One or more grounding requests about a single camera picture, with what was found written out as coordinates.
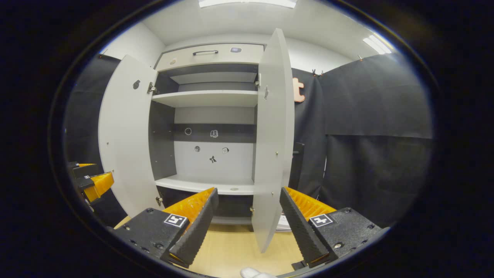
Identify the white cabinet shelf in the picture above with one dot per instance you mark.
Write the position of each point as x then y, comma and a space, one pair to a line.
200, 184
204, 98

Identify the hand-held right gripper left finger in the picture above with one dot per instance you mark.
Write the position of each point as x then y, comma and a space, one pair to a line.
195, 231

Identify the grey cabinet door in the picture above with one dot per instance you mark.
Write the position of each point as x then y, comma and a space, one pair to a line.
274, 116
127, 135

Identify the long ceiling light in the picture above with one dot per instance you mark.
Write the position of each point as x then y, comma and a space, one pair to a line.
247, 3

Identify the small ceiling light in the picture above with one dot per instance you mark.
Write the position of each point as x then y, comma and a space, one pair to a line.
378, 44

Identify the grey double-door shoe cabinet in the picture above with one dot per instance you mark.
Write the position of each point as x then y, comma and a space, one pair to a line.
212, 116

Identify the grey cabinet drawer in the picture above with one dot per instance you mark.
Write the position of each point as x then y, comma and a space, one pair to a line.
247, 58

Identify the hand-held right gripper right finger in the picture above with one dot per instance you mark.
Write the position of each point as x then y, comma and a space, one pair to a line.
301, 231

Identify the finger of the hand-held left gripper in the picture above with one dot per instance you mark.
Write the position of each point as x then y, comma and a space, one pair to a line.
101, 183
87, 170

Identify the white paper stack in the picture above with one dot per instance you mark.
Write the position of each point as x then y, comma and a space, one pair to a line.
283, 223

